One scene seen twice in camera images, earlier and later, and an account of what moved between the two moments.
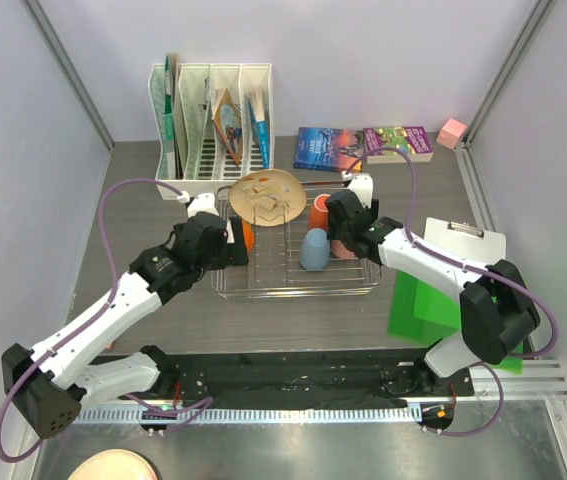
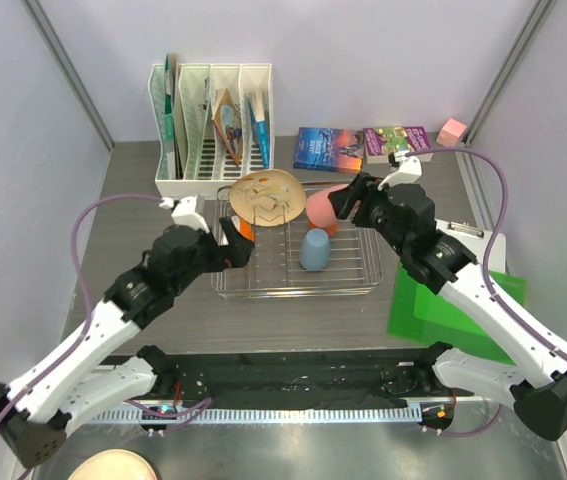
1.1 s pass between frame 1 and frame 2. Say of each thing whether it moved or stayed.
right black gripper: moved
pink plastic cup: moved
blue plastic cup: stayed
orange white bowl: stayed
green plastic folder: stayed
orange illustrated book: stayed
